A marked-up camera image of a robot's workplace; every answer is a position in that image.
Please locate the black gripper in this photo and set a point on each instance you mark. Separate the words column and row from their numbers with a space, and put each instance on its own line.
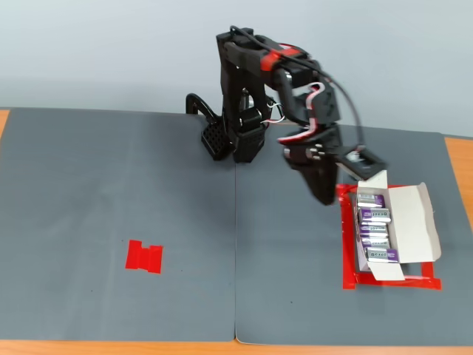
column 321, row 166

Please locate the white cardboard box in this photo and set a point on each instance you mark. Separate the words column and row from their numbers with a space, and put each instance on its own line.
column 410, row 222

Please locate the grey table mat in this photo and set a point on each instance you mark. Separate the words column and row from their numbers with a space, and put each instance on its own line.
column 295, row 240
column 55, row 222

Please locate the black table clamp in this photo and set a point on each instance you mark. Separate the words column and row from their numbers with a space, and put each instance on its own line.
column 214, row 138

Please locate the red tape band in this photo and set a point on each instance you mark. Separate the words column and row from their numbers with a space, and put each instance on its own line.
column 268, row 61

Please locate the red tape marker patch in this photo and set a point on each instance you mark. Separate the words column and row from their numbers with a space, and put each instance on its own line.
column 140, row 259

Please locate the red tape rectangle frame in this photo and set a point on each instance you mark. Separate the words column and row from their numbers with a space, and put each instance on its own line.
column 347, row 259

